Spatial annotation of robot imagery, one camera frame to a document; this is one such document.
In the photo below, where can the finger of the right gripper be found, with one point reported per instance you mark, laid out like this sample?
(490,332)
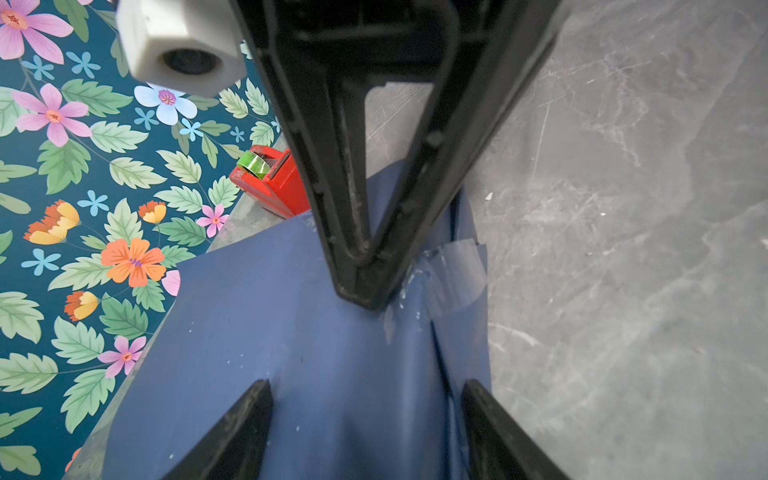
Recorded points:
(386,106)

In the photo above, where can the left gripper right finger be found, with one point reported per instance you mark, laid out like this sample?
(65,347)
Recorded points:
(498,447)

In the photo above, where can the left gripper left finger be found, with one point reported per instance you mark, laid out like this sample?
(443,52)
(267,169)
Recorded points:
(234,448)

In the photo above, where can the light blue wrapping paper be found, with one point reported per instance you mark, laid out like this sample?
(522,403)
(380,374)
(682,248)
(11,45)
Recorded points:
(346,405)

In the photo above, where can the green tape roll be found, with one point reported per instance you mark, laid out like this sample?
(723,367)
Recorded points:
(254,164)

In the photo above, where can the red tape dispenser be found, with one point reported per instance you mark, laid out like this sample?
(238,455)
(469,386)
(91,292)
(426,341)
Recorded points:
(281,192)

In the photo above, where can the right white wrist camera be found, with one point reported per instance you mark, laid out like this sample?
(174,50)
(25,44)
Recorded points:
(188,45)

